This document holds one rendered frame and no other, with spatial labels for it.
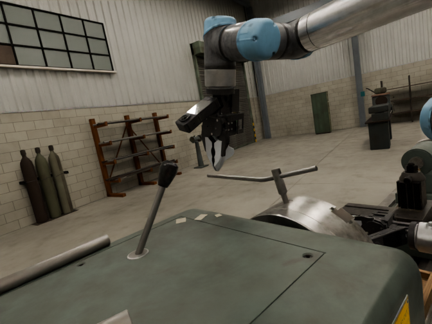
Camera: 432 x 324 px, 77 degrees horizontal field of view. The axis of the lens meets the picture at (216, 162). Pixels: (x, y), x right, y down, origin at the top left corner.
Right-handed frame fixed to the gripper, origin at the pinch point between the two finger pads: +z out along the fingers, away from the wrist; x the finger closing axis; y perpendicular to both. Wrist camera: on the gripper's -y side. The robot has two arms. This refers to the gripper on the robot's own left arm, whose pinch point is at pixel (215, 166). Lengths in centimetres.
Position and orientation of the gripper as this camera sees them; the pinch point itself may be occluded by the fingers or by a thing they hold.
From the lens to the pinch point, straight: 71.2
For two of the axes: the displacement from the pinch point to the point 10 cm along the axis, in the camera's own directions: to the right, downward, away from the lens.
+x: -6.8, -2.3, 6.9
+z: 0.1, 9.5, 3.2
